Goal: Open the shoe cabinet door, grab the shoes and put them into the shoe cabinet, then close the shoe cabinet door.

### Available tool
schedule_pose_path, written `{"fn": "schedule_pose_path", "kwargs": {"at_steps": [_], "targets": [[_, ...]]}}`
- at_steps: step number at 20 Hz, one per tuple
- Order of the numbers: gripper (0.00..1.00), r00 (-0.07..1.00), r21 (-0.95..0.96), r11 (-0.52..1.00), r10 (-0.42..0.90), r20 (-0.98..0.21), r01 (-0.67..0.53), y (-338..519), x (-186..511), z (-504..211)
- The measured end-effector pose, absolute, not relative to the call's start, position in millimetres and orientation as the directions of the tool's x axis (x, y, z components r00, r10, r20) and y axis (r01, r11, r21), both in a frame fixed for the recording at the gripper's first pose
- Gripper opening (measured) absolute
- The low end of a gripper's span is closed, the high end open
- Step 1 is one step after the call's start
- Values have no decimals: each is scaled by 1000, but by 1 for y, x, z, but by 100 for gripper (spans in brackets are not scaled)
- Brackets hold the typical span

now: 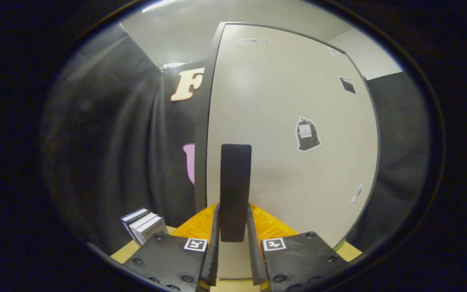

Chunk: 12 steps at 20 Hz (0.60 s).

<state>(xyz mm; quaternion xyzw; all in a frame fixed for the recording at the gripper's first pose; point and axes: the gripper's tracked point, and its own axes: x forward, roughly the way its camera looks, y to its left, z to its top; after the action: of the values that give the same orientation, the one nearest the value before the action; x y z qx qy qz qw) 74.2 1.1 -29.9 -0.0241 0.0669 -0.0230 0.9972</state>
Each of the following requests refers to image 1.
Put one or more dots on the dark blue book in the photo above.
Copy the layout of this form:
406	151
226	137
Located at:
134	215

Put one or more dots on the white shoe cabinet door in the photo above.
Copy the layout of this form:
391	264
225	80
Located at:
290	93

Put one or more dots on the watermelon pattern object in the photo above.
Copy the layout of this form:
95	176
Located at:
339	244

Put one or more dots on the grey book with figure cover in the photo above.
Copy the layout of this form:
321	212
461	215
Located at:
152	229

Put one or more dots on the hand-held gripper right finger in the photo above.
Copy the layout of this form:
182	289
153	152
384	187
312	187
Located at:
253	251

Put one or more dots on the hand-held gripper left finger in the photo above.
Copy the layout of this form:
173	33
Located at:
213	251

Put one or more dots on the white spine book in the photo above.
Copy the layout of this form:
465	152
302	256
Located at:
144	221

